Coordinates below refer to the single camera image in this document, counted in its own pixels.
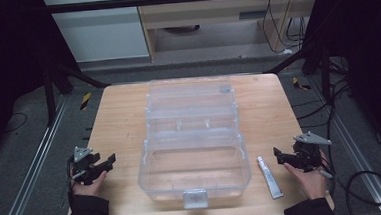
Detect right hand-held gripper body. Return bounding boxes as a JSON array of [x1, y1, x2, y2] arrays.
[[290, 130, 335, 174]]

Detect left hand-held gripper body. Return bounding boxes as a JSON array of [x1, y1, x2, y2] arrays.
[[67, 145, 99, 187]]

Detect white ointment tube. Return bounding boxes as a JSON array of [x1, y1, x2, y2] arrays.
[[256, 153, 284, 201]]

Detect clear plastic storage box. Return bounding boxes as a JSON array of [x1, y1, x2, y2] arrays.
[[131, 73, 255, 214]]

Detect person's left hand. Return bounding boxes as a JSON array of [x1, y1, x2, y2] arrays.
[[70, 168, 111, 200]]

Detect person's right hand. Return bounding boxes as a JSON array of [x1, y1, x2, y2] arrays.
[[281, 149, 331, 203]]

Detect yellow tool on floor left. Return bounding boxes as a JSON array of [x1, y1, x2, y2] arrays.
[[78, 91, 93, 111]]

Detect yellow tool on floor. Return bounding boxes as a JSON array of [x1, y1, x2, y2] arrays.
[[78, 91, 93, 111], [291, 75, 313, 92]]

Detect yellow tool on floor right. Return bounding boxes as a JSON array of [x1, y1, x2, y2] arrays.
[[291, 75, 313, 92]]

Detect black metal stand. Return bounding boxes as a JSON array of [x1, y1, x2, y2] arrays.
[[260, 40, 335, 109], [40, 57, 114, 128]]

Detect dark curtain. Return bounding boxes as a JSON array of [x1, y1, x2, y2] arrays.
[[300, 0, 381, 168], [0, 0, 86, 167]]

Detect white cabinet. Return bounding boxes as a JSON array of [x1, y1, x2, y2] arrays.
[[42, 0, 150, 66]]

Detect light wooden desk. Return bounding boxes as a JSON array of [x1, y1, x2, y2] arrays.
[[133, 0, 324, 63]]

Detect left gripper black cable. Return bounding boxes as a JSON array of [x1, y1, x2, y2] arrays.
[[64, 155, 78, 209]]

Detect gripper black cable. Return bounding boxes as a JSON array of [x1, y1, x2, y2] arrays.
[[64, 155, 78, 209], [321, 155, 381, 211]]

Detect grey cable plug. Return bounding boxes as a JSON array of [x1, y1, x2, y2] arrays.
[[318, 168, 335, 181]]

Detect aluminium floor rail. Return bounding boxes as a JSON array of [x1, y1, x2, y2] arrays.
[[0, 94, 78, 215], [306, 72, 381, 215]]

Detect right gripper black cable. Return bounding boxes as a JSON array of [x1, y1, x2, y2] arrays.
[[321, 155, 381, 211]]

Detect black floor cables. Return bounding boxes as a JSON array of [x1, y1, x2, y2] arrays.
[[289, 55, 359, 149]]

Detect thin black floor cable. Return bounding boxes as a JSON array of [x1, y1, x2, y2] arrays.
[[1, 111, 30, 135]]

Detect black cables under desk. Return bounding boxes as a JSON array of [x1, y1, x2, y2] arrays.
[[259, 0, 309, 56]]

